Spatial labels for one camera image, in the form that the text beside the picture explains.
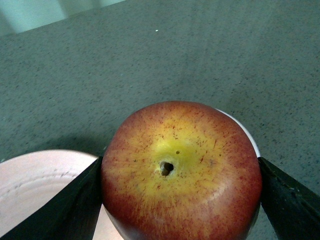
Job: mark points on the pink plate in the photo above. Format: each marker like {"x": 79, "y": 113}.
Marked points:
{"x": 29, "y": 181}

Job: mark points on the white curtain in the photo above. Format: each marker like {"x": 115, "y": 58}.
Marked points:
{"x": 18, "y": 16}

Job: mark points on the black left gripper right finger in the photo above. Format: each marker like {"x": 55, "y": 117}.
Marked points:
{"x": 292, "y": 209}

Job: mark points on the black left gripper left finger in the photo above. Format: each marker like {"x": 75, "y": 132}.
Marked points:
{"x": 72, "y": 214}

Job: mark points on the red yellow apple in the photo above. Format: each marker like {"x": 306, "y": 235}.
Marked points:
{"x": 180, "y": 170}

